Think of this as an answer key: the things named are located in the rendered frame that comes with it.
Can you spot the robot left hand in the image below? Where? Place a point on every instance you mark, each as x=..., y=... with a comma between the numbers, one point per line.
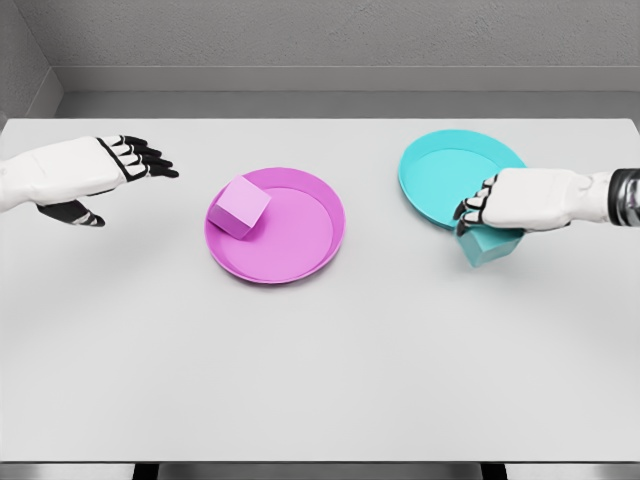
x=80, y=167

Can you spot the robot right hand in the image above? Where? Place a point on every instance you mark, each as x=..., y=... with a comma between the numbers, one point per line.
x=525, y=197

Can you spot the cyan block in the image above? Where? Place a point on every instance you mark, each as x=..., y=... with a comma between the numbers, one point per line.
x=482, y=247

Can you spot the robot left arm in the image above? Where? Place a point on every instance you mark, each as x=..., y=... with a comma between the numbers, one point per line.
x=12, y=180

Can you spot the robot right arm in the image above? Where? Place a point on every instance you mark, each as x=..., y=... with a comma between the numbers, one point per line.
x=617, y=197

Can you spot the cyan plate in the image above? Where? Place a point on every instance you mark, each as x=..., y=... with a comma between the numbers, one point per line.
x=440, y=180

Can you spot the pink block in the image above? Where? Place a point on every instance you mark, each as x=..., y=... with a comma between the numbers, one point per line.
x=239, y=206

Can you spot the pink plate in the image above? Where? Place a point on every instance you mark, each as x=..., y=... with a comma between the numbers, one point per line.
x=295, y=235

